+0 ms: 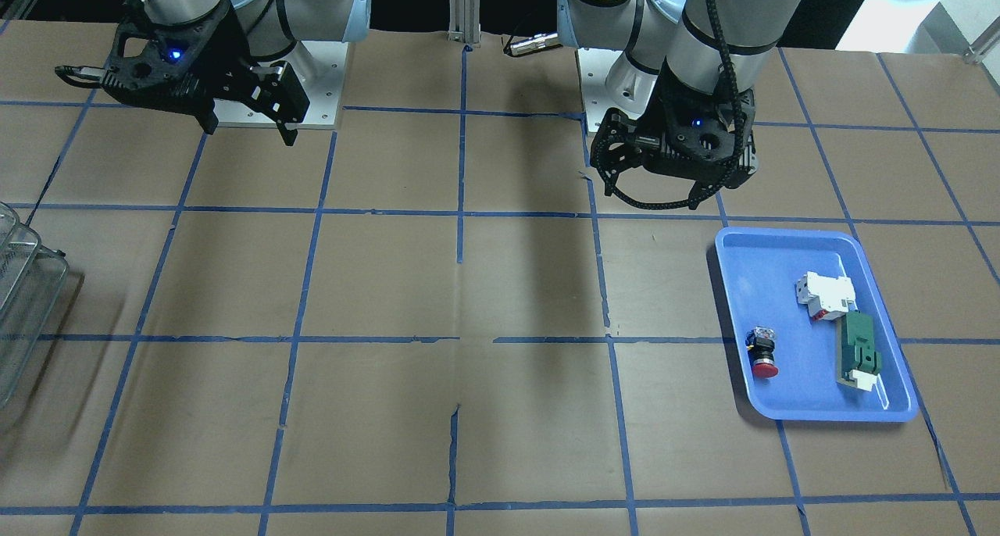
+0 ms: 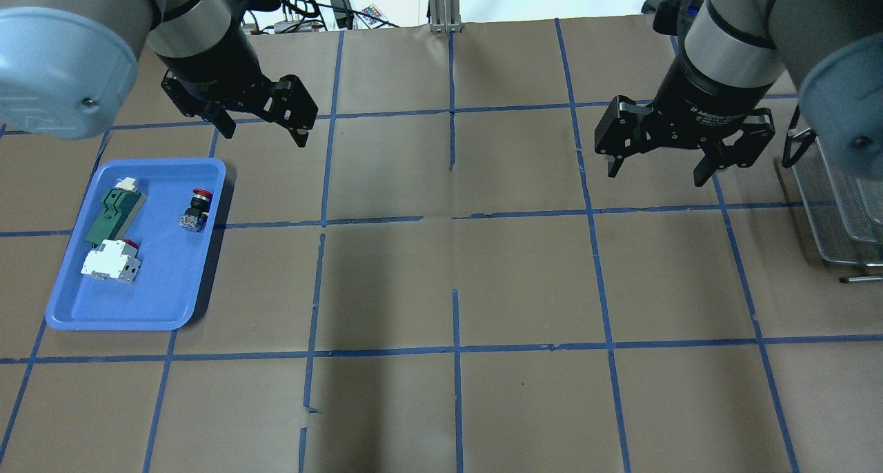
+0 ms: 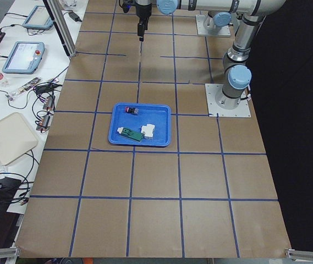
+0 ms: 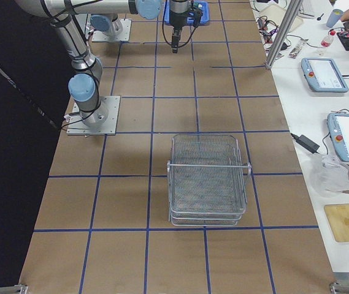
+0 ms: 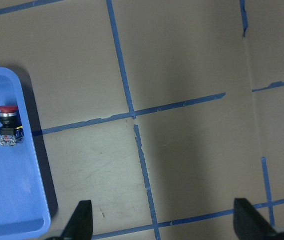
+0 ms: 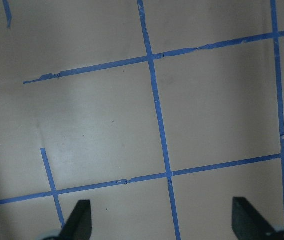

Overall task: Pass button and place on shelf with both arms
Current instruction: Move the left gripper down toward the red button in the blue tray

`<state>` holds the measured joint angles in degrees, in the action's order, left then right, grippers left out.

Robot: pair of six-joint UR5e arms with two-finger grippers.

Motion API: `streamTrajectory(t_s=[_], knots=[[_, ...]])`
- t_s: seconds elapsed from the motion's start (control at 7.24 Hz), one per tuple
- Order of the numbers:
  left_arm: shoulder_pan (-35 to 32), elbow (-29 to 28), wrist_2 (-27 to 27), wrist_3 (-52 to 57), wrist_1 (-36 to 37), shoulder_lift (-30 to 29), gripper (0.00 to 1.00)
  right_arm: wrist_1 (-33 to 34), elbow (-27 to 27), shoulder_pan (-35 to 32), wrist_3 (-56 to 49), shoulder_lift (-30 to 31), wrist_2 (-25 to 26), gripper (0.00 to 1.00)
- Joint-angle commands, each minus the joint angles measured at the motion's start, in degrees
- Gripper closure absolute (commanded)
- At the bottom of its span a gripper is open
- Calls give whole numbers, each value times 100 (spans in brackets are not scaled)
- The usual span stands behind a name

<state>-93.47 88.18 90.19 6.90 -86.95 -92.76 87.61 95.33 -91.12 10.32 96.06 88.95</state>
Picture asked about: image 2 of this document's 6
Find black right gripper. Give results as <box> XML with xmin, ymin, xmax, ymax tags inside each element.
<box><xmin>594</xmin><ymin>52</ymin><xmax>775</xmax><ymax>188</ymax></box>

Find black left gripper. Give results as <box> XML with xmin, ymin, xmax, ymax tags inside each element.
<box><xmin>161</xmin><ymin>25</ymin><xmax>319</xmax><ymax>148</ymax></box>

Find red emergency stop button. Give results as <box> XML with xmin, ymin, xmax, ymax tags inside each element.
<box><xmin>179</xmin><ymin>188</ymin><xmax>212</xmax><ymax>233</ymax></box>

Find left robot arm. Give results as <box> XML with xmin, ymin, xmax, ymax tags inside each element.
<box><xmin>1</xmin><ymin>0</ymin><xmax>318</xmax><ymax>147</ymax></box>

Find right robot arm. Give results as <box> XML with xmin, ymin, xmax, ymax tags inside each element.
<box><xmin>594</xmin><ymin>0</ymin><xmax>881</xmax><ymax>187</ymax></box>

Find black power adapter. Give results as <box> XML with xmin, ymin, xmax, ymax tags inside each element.
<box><xmin>329</xmin><ymin>0</ymin><xmax>355</xmax><ymax>30</ymax></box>

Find green terminal block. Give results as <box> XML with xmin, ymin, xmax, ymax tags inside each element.
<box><xmin>85</xmin><ymin>177</ymin><xmax>146</xmax><ymax>248</ymax></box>

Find white circuit breaker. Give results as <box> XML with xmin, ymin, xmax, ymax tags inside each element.
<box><xmin>80</xmin><ymin>239</ymin><xmax>141</xmax><ymax>284</ymax></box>

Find blue plastic tray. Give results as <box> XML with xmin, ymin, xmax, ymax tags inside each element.
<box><xmin>45</xmin><ymin>158</ymin><xmax>228</xmax><ymax>331</ymax></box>

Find black cable bundle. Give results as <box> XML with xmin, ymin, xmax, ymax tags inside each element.
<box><xmin>241</xmin><ymin>0</ymin><xmax>401</xmax><ymax>36</ymax></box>

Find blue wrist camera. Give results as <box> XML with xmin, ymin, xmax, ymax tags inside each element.
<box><xmin>641</xmin><ymin>0</ymin><xmax>705</xmax><ymax>37</ymax></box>

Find metal wire shelf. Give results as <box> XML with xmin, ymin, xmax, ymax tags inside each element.
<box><xmin>782</xmin><ymin>128</ymin><xmax>882</xmax><ymax>285</ymax></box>

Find aluminium frame post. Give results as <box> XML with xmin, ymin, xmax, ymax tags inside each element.
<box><xmin>428</xmin><ymin>0</ymin><xmax>464</xmax><ymax>35</ymax></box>

